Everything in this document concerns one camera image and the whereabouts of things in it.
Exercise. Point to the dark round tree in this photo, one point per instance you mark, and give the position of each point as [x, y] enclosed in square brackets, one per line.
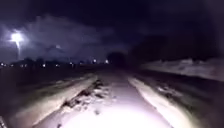
[116, 60]

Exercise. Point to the snow-dusted paved path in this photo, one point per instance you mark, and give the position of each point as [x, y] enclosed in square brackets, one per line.
[116, 100]

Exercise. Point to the row of distant lights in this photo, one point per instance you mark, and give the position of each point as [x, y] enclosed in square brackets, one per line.
[70, 63]

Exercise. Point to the snowy grass verge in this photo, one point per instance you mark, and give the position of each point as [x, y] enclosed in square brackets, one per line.
[43, 104]
[156, 100]

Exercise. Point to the dark row of trees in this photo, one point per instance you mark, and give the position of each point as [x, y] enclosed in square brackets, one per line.
[173, 46]

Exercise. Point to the pale snowy bank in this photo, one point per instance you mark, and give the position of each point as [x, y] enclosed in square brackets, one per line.
[186, 68]

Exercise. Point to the street lamp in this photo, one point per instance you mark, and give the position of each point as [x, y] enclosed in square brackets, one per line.
[17, 37]

